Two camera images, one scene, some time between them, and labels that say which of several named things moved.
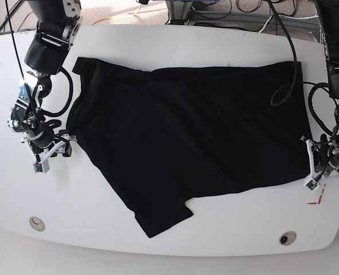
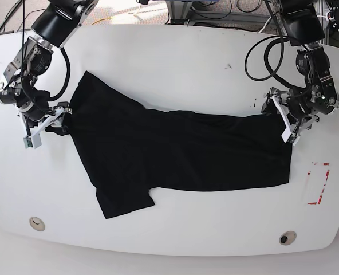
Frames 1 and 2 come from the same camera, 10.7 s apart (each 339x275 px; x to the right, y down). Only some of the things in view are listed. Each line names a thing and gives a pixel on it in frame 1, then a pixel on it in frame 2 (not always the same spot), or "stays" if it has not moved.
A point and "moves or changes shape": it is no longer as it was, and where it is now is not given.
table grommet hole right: (287, 238) stays
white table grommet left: (37, 224) stays
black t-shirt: (163, 135) moves or changes shape
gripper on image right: (325, 157) -> (295, 109)
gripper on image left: (43, 144) -> (50, 119)
